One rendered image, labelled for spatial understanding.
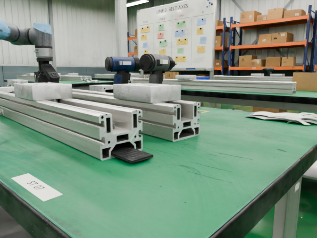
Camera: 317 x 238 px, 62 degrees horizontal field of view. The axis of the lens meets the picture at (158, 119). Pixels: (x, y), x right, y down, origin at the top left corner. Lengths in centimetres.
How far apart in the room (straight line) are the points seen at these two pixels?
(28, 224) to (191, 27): 379
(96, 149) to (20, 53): 1267
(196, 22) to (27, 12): 1032
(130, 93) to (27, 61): 1256
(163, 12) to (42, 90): 374
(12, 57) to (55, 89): 1219
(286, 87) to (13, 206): 191
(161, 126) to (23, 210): 36
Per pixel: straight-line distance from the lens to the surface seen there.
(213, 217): 32
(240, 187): 40
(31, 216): 37
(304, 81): 254
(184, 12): 414
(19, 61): 1305
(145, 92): 65
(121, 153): 50
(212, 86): 232
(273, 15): 1067
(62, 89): 79
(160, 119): 63
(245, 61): 1098
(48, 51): 133
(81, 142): 55
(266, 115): 99
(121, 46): 932
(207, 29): 387
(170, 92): 69
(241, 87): 222
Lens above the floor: 94
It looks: 10 degrees down
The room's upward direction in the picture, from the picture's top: straight up
